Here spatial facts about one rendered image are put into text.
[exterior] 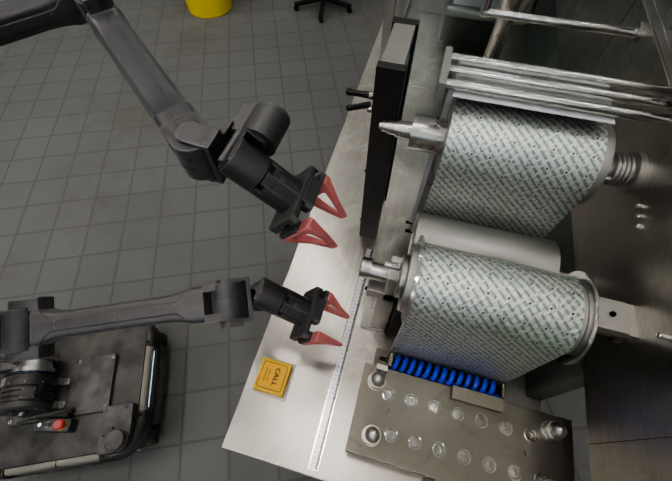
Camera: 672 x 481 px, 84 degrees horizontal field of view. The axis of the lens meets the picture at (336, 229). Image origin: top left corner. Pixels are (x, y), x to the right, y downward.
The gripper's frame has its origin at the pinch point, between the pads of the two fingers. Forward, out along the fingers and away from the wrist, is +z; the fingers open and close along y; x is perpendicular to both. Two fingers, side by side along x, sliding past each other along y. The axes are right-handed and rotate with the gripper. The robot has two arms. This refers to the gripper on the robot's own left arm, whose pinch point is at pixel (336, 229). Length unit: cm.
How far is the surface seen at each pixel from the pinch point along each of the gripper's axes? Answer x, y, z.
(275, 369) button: -36.8, 15.7, 17.8
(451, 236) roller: 6.1, -9.2, 20.2
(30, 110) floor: -267, -122, -116
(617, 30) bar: 35, -52, 26
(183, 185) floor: -178, -88, -10
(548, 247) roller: 17.0, -11.6, 33.4
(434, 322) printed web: 5.9, 8.1, 18.9
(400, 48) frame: 11.6, -31.2, -5.7
